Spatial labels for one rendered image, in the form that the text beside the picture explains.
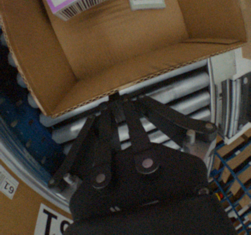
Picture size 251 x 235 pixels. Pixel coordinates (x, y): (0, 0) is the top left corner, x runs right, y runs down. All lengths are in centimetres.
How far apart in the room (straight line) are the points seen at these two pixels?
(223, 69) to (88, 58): 38
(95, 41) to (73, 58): 6
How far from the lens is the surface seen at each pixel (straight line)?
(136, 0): 29
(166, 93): 34
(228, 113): 61
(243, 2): 49
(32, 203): 38
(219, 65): 43
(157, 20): 31
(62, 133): 38
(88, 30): 29
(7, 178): 35
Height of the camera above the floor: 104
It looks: 63 degrees down
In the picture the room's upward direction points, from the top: 164 degrees clockwise
